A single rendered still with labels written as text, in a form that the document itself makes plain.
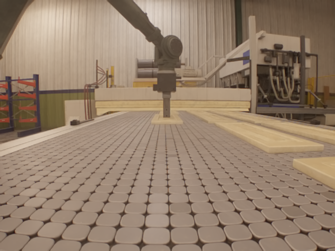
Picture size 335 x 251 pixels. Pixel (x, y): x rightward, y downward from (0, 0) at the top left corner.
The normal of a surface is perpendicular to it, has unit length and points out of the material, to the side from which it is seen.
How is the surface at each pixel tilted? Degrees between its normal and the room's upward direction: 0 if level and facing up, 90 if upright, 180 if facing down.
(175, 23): 90
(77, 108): 90
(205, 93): 90
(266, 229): 0
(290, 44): 90
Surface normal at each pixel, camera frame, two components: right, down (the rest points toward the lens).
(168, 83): 0.02, 0.12
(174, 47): 0.62, 0.10
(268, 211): 0.00, -0.99
